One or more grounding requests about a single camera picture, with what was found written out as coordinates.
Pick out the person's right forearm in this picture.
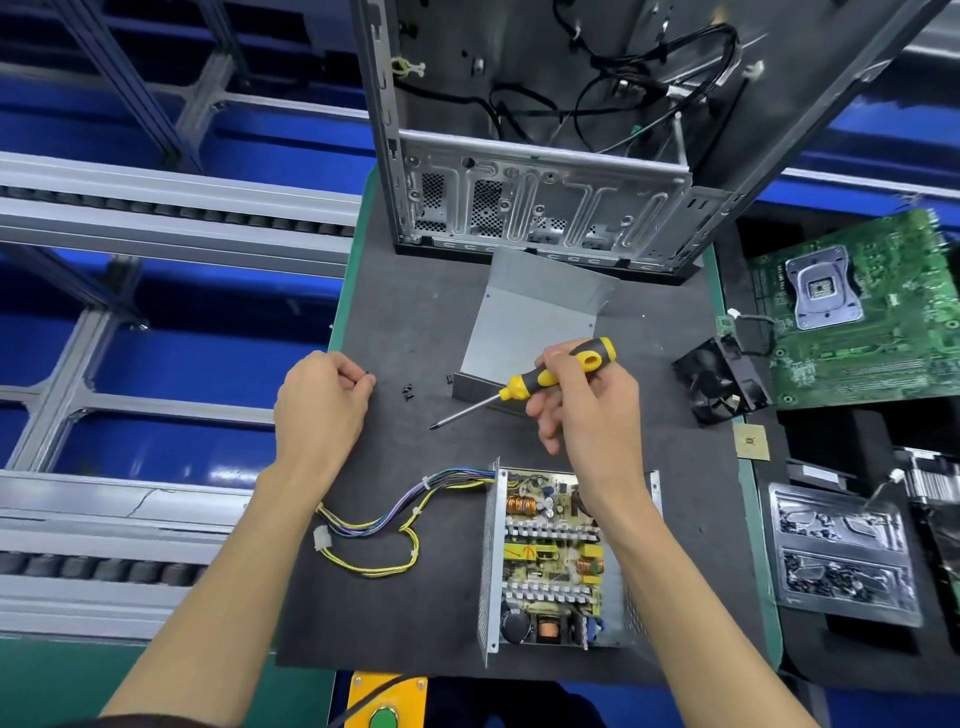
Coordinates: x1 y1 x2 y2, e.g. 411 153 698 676
592 487 819 728

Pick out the person's right hand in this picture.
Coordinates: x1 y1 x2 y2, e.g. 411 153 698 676
525 340 647 519

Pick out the small square processor chip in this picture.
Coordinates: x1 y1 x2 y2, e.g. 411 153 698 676
732 421 773 462

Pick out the black foam work mat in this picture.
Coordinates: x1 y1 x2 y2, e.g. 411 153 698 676
277 187 782 684

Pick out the clear plastic screw tray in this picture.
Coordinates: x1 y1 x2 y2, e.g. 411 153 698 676
768 480 927 629

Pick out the silver computer tower chassis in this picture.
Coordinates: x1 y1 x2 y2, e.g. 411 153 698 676
352 0 947 284

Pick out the yellow button box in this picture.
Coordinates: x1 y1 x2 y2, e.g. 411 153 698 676
345 672 429 728

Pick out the black cooling fan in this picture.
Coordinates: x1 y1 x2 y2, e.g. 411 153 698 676
670 333 774 426

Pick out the silver heatsink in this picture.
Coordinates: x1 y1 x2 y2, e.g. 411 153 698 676
900 447 960 504

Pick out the yellow handled screwdriver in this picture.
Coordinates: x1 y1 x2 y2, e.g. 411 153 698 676
430 334 618 432

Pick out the grey power supply cover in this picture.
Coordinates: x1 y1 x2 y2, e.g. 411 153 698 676
450 247 620 404

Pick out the black foam parts tray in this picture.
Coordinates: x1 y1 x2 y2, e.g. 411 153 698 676
712 195 960 699

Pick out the power supply metal base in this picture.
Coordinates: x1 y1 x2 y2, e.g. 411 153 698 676
477 457 665 669

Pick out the aluminium conveyor frame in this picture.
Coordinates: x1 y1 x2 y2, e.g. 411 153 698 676
0 0 960 639

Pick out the person's left hand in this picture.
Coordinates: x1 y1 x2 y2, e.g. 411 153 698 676
273 349 378 489

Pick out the person's left forearm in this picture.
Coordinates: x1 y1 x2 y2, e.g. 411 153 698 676
97 457 339 728

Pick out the thin black cable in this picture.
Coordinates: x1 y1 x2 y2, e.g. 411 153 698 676
322 675 414 728

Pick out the green motherboard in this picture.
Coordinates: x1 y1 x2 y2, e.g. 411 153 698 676
747 207 960 410

